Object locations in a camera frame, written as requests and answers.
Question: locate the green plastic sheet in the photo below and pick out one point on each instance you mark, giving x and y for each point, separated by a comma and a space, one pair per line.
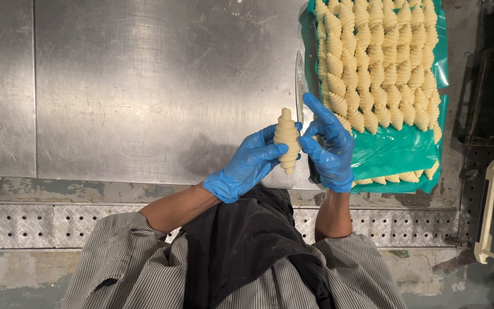
390, 150

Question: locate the black metal rack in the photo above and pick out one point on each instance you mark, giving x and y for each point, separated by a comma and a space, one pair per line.
493, 98

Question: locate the unbaked croissant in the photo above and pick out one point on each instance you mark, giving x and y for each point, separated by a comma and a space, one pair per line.
287, 139

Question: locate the layer of covered dough crescents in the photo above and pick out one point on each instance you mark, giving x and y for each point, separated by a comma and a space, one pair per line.
401, 177

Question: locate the person's right hand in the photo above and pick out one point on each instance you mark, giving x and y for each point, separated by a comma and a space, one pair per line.
335, 154

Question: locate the person's left hand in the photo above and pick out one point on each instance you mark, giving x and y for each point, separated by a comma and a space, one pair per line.
242, 169

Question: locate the grey striped shirt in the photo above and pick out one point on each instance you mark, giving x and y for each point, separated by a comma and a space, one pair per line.
127, 274

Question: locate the pile of raw croissants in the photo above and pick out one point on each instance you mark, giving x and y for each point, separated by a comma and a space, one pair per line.
378, 64

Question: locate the black apron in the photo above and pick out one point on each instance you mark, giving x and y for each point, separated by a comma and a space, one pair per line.
242, 249

